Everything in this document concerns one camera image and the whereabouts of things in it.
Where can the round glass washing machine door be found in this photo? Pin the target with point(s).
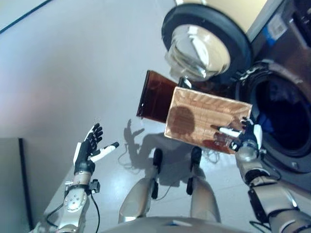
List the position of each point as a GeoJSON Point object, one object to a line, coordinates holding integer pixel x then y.
{"type": "Point", "coordinates": [201, 53]}

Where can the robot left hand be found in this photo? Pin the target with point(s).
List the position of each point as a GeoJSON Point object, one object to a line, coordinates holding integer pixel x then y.
{"type": "Point", "coordinates": [82, 155]}

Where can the rectangular wicker laundry basket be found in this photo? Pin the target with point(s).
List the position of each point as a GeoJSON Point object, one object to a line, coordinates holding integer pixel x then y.
{"type": "Point", "coordinates": [206, 111]}

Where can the blue energy label sticker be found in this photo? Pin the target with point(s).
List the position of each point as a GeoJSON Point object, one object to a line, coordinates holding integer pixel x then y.
{"type": "Point", "coordinates": [277, 28]}

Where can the brown translucent acrylic stool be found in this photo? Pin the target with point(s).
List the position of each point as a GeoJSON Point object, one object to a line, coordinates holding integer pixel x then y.
{"type": "Point", "coordinates": [153, 97]}

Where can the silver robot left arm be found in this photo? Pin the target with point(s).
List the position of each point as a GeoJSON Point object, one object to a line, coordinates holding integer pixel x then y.
{"type": "Point", "coordinates": [73, 201]}

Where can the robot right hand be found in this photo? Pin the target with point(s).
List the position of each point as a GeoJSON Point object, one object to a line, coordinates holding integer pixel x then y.
{"type": "Point", "coordinates": [250, 138]}

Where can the silver robot right leg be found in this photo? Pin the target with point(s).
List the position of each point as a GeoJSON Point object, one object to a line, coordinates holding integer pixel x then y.
{"type": "Point", "coordinates": [204, 196]}

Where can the navy blue cloth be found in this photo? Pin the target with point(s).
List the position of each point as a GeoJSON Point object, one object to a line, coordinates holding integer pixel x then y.
{"type": "Point", "coordinates": [266, 121]}

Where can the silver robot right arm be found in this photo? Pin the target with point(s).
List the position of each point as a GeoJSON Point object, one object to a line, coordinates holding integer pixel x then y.
{"type": "Point", "coordinates": [267, 194]}

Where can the white vertical cabinet panel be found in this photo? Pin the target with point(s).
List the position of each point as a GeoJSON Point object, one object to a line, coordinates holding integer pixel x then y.
{"type": "Point", "coordinates": [267, 17]}

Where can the grey box cabinet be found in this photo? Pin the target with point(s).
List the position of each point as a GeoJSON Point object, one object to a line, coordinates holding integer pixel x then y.
{"type": "Point", "coordinates": [11, 182]}

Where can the grey washing machine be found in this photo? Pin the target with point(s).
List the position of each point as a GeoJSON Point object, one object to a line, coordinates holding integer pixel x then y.
{"type": "Point", "coordinates": [286, 72]}

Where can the grey robot torso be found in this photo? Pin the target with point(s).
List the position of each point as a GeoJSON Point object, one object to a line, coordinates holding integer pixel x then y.
{"type": "Point", "coordinates": [170, 225]}

